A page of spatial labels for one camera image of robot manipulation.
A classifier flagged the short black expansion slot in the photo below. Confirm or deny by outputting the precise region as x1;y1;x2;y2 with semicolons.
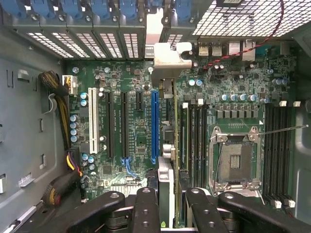
135;90;144;112

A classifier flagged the sleeved power cable white plug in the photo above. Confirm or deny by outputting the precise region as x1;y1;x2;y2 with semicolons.
38;70;79;152

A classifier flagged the green RAM stick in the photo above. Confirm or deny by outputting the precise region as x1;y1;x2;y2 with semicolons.
180;101;190;172

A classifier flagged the CPU socket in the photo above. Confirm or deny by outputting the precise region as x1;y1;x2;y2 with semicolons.
209;125;262;195

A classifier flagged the sleeved power cable bundle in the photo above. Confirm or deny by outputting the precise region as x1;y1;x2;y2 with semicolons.
41;149;85;207

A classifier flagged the small silver chipset heatsink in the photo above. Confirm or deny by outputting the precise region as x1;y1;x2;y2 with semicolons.
110;185;148;197

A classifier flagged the green motherboard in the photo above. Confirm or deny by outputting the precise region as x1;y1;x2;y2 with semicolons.
64;41;298;214

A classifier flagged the long blue expansion slot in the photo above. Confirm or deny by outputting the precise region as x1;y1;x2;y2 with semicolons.
150;89;160;165

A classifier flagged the open black PC case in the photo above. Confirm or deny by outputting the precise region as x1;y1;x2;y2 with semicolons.
0;0;311;233

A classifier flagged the thin wire locking lever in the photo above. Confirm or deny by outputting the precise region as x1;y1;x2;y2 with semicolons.
256;124;310;135

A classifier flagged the red black twisted wire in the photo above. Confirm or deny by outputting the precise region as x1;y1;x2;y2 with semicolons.
200;0;285;71

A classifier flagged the white expansion slot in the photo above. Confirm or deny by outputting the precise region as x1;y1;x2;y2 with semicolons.
87;86;100;154

